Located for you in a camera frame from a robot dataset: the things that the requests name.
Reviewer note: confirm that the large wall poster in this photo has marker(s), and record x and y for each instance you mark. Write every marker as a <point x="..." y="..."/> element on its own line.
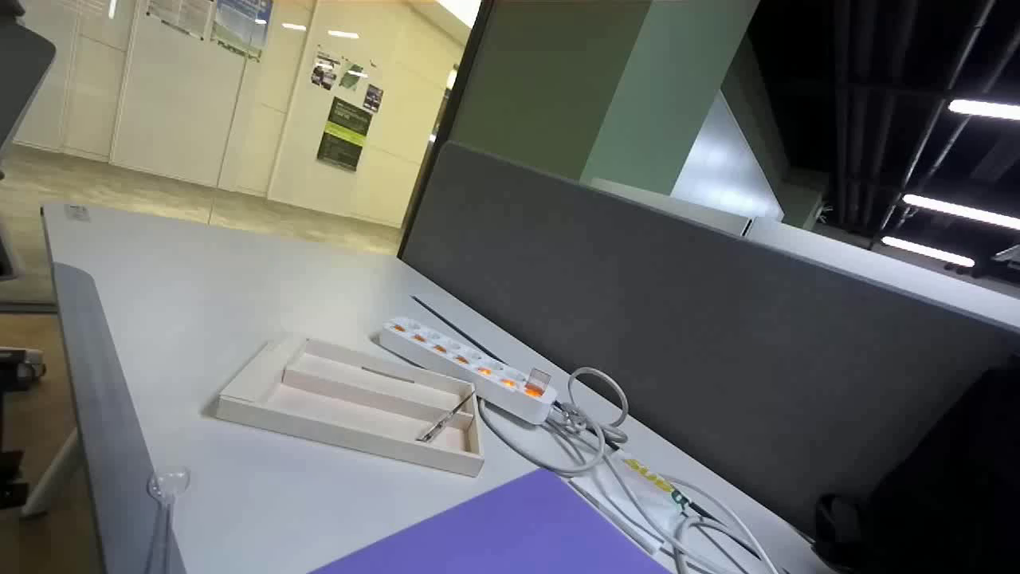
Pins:
<point x="244" y="22"/>

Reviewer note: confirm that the grey desk partition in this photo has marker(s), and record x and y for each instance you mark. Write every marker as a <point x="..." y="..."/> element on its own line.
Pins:
<point x="689" y="319"/>

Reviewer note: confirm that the green and black poster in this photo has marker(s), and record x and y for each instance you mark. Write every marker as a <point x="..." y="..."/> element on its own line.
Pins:
<point x="345" y="133"/>

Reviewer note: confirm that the dark grey panel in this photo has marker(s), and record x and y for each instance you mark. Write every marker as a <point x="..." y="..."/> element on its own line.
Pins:
<point x="19" y="73"/>

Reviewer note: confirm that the clear plastic spoon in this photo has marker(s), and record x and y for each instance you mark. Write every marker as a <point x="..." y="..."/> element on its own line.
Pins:
<point x="171" y="482"/>

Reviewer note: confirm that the ceiling light strip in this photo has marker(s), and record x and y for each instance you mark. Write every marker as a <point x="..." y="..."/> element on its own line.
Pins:
<point x="925" y="253"/>
<point x="960" y="210"/>
<point x="983" y="108"/>

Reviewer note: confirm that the white table leg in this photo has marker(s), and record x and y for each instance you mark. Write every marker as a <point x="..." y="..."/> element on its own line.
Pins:
<point x="52" y="473"/>

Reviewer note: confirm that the pale green pillar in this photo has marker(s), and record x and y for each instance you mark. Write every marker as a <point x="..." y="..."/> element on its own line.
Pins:
<point x="594" y="85"/>

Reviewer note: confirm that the white power strip orange switches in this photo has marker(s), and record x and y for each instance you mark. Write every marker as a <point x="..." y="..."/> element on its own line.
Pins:
<point x="465" y="369"/>

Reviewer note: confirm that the purple mat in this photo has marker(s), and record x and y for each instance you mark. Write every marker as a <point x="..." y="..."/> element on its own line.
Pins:
<point x="512" y="529"/>

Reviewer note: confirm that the wooden compartment tray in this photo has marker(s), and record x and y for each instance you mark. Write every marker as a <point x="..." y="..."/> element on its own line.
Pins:
<point x="351" y="423"/>

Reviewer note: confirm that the yellow labelled white tag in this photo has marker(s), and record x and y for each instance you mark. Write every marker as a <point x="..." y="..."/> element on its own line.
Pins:
<point x="653" y="484"/>

